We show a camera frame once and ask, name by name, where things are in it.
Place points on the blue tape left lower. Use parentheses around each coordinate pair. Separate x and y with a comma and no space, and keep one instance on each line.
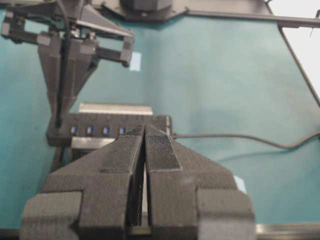
(240,184)

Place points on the blue tape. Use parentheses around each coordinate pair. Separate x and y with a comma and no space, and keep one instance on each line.
(240,184)
(135,63)

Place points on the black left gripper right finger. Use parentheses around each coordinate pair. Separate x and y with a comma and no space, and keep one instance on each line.
(191,197)

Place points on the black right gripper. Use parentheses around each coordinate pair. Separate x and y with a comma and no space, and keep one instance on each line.
(74,18)

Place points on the blue tape right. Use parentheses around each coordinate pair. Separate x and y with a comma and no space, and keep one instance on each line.
(135,63)

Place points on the black multiport USB hub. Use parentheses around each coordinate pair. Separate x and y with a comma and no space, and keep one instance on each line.
(101,126)

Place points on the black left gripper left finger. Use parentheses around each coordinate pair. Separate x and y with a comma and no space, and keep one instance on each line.
(96,197)

